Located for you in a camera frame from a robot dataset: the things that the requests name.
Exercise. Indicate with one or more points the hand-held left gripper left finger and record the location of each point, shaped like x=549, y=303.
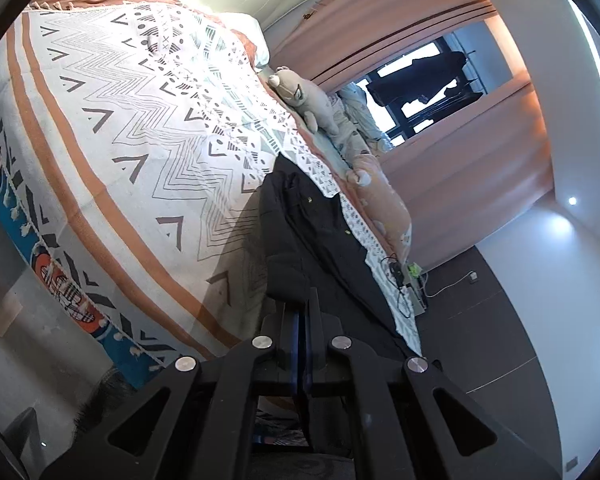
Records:
x=294, y=350

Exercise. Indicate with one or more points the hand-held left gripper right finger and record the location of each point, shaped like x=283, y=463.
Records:
x=307, y=350

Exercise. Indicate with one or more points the black jacket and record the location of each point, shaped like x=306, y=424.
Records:
x=310, y=240

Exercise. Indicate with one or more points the small black device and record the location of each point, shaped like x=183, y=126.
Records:
x=396, y=272

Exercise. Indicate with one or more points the white nightstand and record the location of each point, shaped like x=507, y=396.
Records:
x=419, y=297

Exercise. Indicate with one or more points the green items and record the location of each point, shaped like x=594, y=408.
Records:
x=413, y=269

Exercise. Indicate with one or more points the pink printed pillow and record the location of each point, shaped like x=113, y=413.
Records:
x=385, y=205

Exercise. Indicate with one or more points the floral quilt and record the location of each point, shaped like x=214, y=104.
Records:
x=360, y=115

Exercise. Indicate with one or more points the pink curtain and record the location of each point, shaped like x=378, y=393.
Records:
x=470, y=160
x=380, y=15

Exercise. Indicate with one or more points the grey plush toy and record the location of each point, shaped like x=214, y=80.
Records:
x=300, y=92

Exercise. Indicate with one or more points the window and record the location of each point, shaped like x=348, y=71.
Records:
x=430, y=120

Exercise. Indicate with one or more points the white patterned blanket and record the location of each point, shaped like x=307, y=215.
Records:
x=130, y=135

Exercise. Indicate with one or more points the hanging black coat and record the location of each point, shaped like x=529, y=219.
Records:
x=415, y=77

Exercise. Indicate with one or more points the wall socket with charger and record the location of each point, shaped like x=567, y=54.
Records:
x=474, y=276

